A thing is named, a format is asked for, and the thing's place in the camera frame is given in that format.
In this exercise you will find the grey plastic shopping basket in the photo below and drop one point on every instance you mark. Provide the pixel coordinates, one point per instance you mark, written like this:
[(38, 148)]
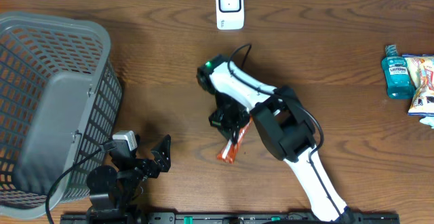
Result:
[(60, 97)]

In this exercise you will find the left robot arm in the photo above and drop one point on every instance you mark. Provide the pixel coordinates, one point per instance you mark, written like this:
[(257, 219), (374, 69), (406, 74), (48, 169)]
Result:
[(113, 188)]

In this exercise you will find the light teal snack packet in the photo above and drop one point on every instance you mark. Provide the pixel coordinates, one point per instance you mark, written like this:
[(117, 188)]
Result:
[(429, 121)]

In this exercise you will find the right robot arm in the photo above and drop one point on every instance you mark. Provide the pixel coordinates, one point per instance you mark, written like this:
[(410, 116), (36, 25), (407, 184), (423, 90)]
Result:
[(288, 131)]

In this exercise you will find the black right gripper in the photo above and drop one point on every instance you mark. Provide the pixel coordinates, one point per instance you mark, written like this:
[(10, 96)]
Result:
[(228, 127)]

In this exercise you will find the blue mouthwash bottle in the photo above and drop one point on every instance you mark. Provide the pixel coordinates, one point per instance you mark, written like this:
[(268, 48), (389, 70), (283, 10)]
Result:
[(399, 84)]

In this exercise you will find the orange brown snack bar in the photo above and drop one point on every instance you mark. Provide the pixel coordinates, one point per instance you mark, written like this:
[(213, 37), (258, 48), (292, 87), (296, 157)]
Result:
[(230, 150)]

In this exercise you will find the large yellow snack bag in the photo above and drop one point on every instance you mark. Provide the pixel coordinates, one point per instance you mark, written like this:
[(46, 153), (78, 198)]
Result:
[(421, 72)]

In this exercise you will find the black mounting rail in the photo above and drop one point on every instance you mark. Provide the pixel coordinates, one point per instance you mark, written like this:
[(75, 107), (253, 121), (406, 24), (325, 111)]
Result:
[(173, 218)]

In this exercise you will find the white barcode scanner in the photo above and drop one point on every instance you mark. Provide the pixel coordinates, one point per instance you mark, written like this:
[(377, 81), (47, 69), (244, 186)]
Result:
[(230, 14)]

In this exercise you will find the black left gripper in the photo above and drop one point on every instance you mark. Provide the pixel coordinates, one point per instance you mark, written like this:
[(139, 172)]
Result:
[(162, 163)]

